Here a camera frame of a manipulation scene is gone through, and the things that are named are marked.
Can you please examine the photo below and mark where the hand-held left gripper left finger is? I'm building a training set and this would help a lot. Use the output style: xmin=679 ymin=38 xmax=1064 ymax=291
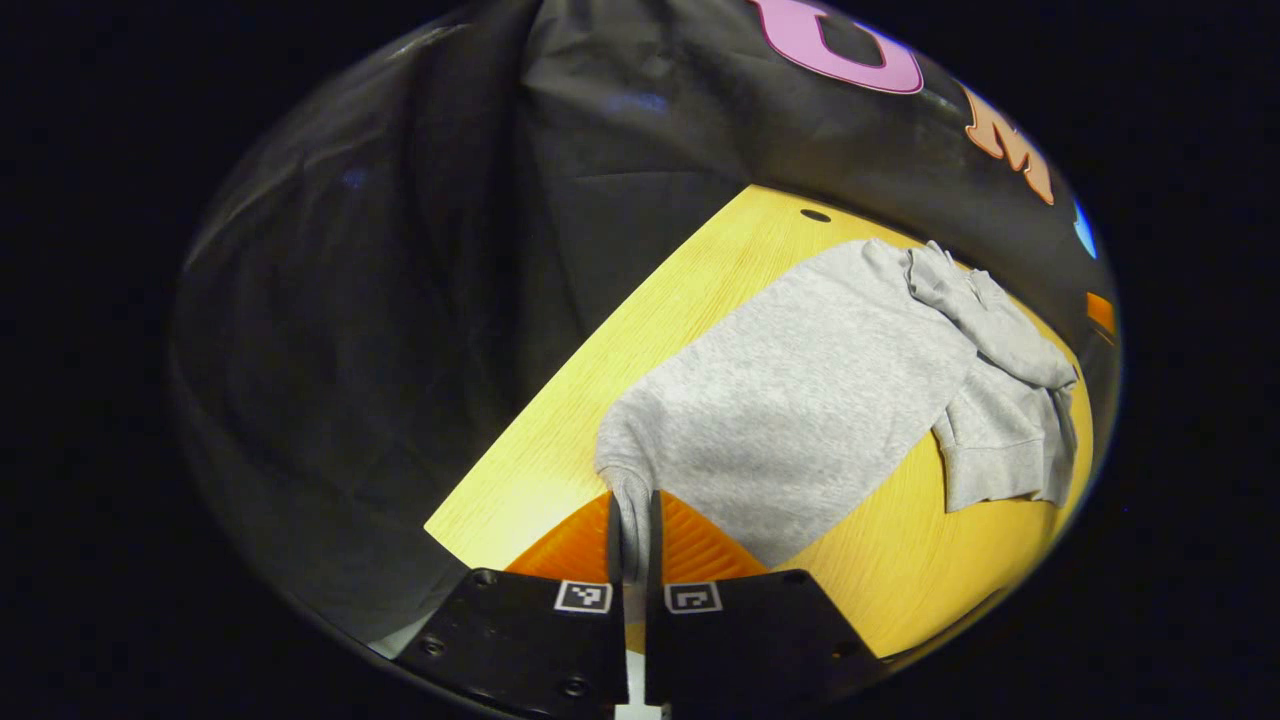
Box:
xmin=395 ymin=490 xmax=629 ymax=719

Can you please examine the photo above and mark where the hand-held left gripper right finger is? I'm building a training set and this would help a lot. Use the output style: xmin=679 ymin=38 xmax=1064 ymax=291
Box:
xmin=645 ymin=490 xmax=881 ymax=717

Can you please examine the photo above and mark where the grey sweatshirt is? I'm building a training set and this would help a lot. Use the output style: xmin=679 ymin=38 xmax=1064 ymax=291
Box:
xmin=595 ymin=238 xmax=1083 ymax=601

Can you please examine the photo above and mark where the black backdrop cloth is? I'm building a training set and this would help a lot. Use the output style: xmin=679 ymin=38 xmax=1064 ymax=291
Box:
xmin=168 ymin=0 xmax=1121 ymax=641

